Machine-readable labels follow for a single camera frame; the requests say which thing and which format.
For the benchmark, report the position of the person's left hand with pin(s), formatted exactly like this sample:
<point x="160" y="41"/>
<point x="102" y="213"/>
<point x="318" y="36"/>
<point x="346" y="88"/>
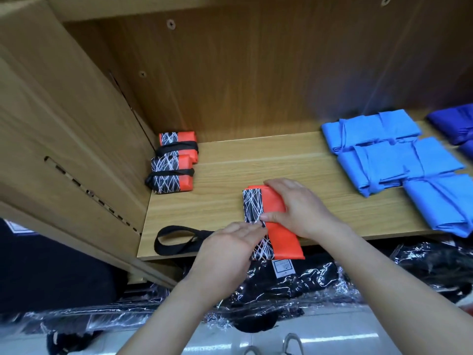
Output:
<point x="222" y="259"/>

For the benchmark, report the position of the person's right hand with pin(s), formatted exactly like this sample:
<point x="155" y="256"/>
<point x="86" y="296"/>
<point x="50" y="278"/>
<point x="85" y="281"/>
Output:
<point x="303" y="210"/>

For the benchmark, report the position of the red bag with black lettering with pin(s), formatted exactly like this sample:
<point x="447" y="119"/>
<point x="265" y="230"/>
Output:
<point x="284" y="244"/>
<point x="170" y="173"/>

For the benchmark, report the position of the light blue non-woven bag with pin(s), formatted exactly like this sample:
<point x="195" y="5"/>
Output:
<point x="377" y="167"/>
<point x="440" y="157"/>
<point x="443" y="204"/>
<point x="399" y="125"/>
<point x="353" y="134"/>

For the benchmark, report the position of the wooden shelf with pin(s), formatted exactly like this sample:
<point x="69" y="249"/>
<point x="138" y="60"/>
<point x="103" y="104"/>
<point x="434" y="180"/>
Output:
<point x="236" y="77"/>

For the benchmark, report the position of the person's left forearm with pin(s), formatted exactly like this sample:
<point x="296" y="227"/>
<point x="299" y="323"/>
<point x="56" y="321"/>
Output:
<point x="170" y="321"/>

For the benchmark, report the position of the person's right forearm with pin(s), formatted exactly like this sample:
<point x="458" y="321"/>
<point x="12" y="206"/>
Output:
<point x="399" y="292"/>

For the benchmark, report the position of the person's right shoe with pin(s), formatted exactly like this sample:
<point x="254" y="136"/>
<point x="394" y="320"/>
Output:
<point x="293" y="344"/>

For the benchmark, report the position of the white paper tag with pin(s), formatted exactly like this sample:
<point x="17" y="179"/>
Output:
<point x="284" y="268"/>

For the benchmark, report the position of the black wrapped bag with tag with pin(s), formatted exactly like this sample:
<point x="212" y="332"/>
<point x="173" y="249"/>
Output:
<point x="310" y="284"/>

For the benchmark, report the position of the black plastic-wrapped bag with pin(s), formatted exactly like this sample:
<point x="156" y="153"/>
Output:
<point x="436" y="266"/>
<point x="81" y="310"/>

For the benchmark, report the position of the white blue-edged label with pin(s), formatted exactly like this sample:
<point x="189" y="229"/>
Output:
<point x="18" y="227"/>

